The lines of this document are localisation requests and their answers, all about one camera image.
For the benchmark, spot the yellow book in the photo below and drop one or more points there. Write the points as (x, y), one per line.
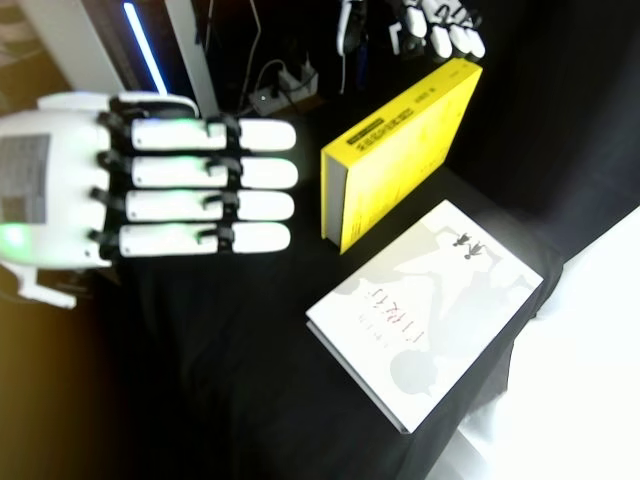
(400, 165)

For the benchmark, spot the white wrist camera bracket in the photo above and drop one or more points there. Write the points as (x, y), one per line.
(396, 42)

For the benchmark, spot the white plug adapter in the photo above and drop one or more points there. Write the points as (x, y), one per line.
(300, 75)

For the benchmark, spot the grey power strip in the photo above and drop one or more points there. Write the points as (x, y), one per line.
(267, 98)

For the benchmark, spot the white device with blue light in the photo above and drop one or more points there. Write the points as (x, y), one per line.
(100, 45)

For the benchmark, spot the black table cloth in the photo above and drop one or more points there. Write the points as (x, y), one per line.
(225, 375)

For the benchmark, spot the white book with grey print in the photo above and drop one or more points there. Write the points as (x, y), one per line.
(425, 320)

